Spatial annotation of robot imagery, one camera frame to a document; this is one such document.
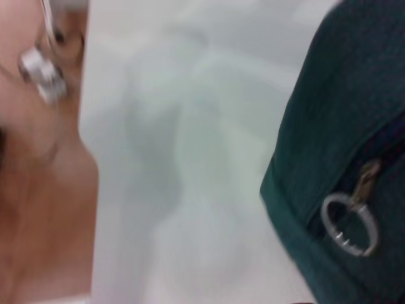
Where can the dark teal fabric bag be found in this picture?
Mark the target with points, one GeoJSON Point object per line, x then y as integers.
{"type": "Point", "coordinates": [341, 111]}

